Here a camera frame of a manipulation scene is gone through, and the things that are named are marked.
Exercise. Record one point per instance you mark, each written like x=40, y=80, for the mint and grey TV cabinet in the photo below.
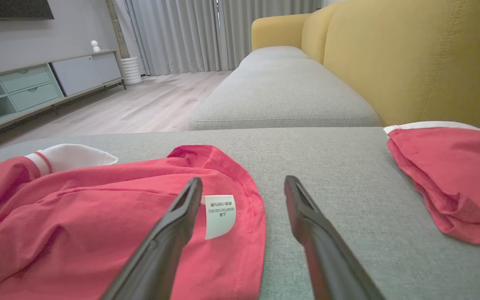
x=27, y=91

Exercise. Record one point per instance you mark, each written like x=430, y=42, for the grey pleated curtain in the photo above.
x=181, y=33

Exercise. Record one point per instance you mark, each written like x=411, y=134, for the white ribbed floor vase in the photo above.
x=131, y=71

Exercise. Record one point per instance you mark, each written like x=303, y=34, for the large grey sofa seat cushion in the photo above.
x=340, y=175

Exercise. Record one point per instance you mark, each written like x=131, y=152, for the yellow sofa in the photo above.
x=411, y=58

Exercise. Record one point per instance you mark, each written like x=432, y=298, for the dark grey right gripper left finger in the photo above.
x=161, y=250

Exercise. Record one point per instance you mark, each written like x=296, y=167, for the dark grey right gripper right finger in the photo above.
x=327, y=258

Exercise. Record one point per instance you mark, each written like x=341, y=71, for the red shorts with white waistband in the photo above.
x=461, y=179

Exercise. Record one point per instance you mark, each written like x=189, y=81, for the small grey sofa seat cushion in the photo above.
x=281, y=91

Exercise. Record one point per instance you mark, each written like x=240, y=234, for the small white figurine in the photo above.
x=95, y=46

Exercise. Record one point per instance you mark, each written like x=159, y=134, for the red jersey with black letters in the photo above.
x=77, y=216

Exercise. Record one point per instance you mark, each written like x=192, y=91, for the black television screen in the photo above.
x=11, y=8

